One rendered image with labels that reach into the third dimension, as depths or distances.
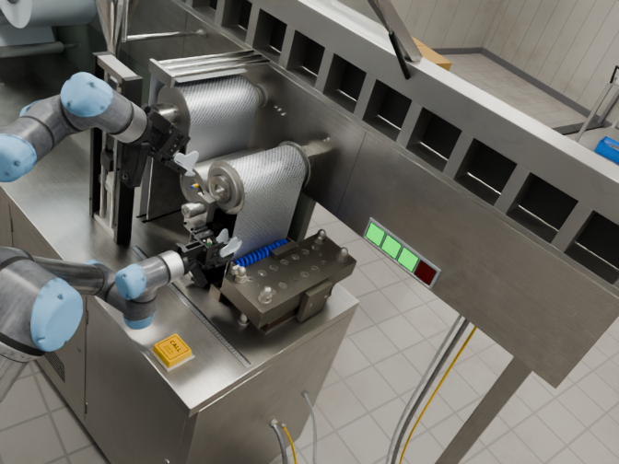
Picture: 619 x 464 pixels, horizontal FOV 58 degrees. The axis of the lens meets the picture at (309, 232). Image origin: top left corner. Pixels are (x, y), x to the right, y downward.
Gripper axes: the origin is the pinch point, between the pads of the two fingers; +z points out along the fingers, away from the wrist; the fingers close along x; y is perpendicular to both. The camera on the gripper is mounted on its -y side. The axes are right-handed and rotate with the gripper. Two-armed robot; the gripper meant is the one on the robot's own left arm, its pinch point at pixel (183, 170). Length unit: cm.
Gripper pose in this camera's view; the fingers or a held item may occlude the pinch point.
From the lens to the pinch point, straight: 132.8
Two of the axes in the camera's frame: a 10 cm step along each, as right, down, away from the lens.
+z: 3.6, 2.5, 9.0
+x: -6.9, -5.7, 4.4
